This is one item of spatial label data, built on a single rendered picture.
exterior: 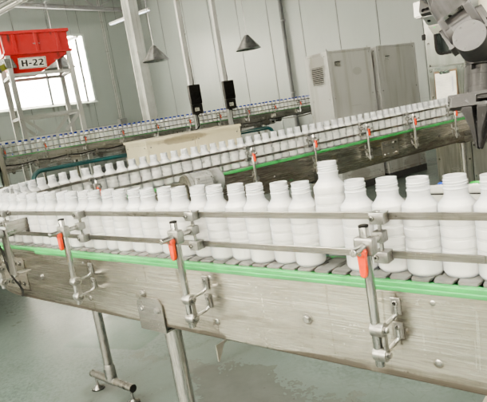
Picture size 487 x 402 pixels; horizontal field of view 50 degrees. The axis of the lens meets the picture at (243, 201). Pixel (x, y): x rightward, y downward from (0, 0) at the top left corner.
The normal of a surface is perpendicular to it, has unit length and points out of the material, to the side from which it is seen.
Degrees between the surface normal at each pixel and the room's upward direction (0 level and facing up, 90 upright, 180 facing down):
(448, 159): 90
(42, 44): 89
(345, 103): 90
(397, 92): 90
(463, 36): 69
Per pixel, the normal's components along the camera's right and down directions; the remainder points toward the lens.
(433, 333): -0.63, 0.23
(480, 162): -0.83, 0.23
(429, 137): 0.53, 0.06
